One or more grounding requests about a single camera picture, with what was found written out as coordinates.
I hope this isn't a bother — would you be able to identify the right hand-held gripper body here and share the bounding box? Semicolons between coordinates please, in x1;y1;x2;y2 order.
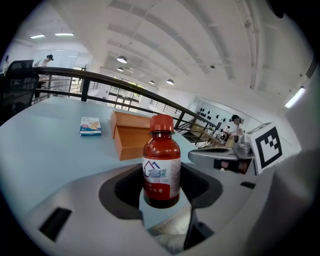
212;122;285;176

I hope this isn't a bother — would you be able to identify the person's right hand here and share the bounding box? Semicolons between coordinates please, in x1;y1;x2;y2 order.
219;160;251;174

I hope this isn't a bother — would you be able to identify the brown medicine bottle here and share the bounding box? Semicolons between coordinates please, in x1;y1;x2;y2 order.
142;114;181;210

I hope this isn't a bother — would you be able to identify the large grid window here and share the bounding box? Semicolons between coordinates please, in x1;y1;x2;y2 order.
107;76;146;113

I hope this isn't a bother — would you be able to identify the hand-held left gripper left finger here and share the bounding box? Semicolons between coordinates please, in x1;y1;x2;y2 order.
22;162;173;256

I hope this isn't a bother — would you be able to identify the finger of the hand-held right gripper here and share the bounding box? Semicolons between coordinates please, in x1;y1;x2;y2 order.
187;147;237;164

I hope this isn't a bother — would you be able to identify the white ceiling pipe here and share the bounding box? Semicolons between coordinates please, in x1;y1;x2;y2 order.
242;0;259;90

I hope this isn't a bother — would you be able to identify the blue white small carton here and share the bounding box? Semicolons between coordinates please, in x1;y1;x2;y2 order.
79;116;103;137

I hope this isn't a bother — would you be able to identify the orange box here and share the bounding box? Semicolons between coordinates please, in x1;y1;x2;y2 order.
109;110;163;161

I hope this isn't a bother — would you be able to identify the white panel with black holds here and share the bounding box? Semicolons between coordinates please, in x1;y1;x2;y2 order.
198;106;226;123

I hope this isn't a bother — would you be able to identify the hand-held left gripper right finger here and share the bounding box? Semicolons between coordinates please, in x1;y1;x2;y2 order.
174;161;275;256

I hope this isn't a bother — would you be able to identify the black mesh office chair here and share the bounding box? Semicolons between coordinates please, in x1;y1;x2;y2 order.
0;59;40;126

